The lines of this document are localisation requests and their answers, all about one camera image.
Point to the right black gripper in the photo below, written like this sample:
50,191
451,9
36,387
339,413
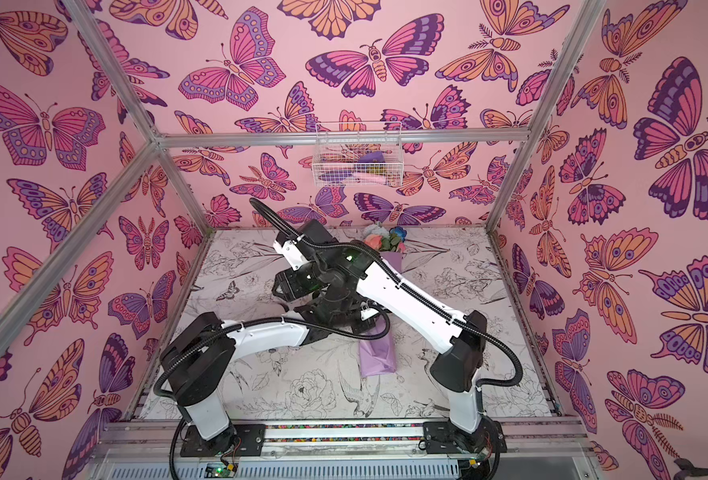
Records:
291,285

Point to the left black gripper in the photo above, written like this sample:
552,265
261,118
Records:
365,328

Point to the pink fake rose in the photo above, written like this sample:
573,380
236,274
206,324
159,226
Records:
374,241

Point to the pink purple wrapping paper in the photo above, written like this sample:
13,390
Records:
378,357

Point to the blue fake flower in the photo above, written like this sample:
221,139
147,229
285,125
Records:
398,232

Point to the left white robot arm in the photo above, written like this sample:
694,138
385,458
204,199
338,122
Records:
196,361

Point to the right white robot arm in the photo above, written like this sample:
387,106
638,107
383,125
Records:
468,357

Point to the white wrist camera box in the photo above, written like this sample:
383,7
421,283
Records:
291,253

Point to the white wire basket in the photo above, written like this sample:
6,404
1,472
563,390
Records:
359,154

